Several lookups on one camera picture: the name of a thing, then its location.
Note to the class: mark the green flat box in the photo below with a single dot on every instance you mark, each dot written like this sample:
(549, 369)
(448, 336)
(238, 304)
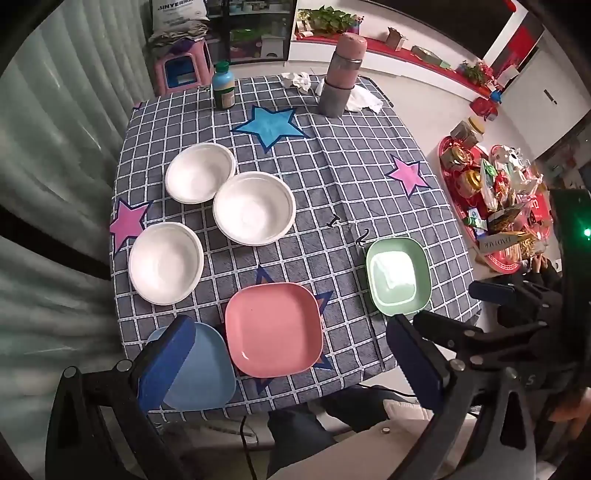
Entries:
(429, 55)

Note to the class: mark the pink and grey thermos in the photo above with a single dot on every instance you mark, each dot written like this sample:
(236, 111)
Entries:
(341, 74)

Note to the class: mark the glass jar yellow lid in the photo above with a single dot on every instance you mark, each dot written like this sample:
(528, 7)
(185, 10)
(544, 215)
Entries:
(467, 131)

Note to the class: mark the small cardboard box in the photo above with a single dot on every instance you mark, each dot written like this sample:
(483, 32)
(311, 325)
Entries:
(395, 39)

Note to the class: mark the white bowl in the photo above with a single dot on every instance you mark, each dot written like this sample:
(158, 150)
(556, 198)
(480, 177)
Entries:
(254, 207)
(201, 173)
(166, 263)

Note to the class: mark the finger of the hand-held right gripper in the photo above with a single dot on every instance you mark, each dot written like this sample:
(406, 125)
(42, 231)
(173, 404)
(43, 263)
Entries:
(461, 334)
(491, 293)

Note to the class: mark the person's leg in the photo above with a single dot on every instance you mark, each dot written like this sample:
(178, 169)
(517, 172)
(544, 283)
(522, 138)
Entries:
(360, 406)
(295, 438)

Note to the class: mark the grey checked star tablecloth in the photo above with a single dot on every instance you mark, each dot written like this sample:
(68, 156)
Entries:
(323, 184)

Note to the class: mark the pile of snack packets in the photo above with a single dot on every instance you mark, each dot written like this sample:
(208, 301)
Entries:
(508, 198)

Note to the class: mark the red flower plant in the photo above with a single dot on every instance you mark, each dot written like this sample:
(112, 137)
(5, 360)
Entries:
(475, 71)

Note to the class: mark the white crumpled tissue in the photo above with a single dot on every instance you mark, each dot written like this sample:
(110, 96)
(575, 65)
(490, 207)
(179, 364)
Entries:
(367, 99)
(298, 79)

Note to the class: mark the gold round tin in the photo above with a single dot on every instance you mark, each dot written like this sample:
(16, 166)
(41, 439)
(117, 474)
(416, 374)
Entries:
(471, 180)

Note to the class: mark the person's left leg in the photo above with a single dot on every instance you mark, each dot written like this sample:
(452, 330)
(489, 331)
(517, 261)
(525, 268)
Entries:
(295, 438)

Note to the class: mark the red round tray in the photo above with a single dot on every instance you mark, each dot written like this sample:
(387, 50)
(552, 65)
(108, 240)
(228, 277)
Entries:
(455, 203)

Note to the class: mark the red toy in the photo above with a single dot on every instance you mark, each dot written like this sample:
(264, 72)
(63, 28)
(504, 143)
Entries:
(485, 108)

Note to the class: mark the green bottle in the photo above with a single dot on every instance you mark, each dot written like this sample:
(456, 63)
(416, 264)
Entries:
(224, 87)

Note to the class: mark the folded grey cloth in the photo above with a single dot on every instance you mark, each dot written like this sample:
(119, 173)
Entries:
(178, 37)

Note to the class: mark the person's right hand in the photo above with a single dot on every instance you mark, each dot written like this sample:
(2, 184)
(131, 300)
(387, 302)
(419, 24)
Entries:
(572, 408)

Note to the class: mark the green square plate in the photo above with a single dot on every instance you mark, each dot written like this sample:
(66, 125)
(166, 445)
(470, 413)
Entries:
(397, 274)

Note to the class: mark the pink square plate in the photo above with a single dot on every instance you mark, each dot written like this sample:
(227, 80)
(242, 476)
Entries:
(272, 330)

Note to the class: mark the red shelf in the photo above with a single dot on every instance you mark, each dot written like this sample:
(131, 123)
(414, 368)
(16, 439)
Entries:
(392, 51)

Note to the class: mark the grey printed sack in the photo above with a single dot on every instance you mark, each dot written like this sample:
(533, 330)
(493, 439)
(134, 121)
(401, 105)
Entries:
(180, 14)

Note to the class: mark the green potted plant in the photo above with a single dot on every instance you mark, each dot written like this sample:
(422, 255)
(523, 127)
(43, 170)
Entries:
(328, 18)

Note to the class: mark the blue square plate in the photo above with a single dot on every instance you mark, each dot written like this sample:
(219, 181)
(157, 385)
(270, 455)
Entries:
(205, 369)

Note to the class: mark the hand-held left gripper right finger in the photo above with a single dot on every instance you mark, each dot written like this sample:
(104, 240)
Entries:
(415, 369)

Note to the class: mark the pale green curtain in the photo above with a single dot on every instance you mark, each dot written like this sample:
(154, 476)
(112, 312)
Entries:
(46, 184)

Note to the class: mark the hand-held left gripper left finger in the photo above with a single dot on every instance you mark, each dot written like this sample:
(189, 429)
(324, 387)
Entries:
(164, 364)

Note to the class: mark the pink plastic stool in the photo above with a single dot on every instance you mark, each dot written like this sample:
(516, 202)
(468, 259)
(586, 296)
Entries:
(180, 69)

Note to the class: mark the person's right leg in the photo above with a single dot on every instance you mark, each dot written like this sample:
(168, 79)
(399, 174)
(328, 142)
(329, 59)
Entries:
(360, 406)

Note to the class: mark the glass door cabinet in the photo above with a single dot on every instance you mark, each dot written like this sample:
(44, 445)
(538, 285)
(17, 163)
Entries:
(258, 27)

